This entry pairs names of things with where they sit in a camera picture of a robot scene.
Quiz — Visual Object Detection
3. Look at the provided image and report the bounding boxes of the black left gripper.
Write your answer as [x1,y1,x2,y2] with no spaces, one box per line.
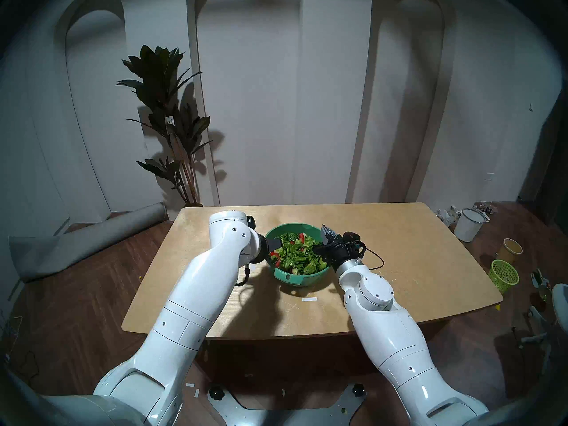
[255,234,285,264]

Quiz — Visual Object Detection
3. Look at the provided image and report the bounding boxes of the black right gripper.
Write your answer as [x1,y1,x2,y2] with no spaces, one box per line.
[312,226,367,267]

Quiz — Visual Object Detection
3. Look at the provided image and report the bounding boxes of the chopped lettuce tomato salad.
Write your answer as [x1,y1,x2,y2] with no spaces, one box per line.
[270,232,328,275]

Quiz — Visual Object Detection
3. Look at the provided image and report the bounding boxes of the green salad bowl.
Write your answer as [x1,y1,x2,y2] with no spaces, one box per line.
[265,223,331,287]

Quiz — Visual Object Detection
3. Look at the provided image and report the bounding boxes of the crumpled plastic trash pile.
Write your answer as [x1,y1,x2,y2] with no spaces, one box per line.
[434,205,462,228]

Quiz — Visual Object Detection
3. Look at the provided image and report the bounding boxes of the white bucket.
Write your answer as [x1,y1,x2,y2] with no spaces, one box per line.
[454,208,489,243]

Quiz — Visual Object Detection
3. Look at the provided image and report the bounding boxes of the green mesh basket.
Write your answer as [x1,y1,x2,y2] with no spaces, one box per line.
[487,259,520,294]

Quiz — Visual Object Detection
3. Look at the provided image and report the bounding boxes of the tan paper bin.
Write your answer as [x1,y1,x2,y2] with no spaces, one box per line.
[497,238,523,264]

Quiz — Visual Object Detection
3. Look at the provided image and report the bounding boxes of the rolled grey floor mat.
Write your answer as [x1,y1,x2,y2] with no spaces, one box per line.
[9,202,168,283]

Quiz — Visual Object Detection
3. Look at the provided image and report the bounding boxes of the tall dark potted plant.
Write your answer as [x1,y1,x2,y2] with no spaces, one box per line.
[116,45,213,207]

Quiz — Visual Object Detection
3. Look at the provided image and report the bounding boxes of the green white floor tools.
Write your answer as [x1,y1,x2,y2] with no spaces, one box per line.
[530,269,553,304]

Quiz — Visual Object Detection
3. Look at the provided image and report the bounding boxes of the white chair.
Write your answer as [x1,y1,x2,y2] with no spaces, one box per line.
[520,283,568,368]

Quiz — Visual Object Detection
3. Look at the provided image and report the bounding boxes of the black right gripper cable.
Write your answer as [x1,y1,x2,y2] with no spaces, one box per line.
[362,248,385,271]

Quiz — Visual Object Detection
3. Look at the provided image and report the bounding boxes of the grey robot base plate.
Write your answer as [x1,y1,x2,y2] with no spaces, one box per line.
[208,383,368,426]

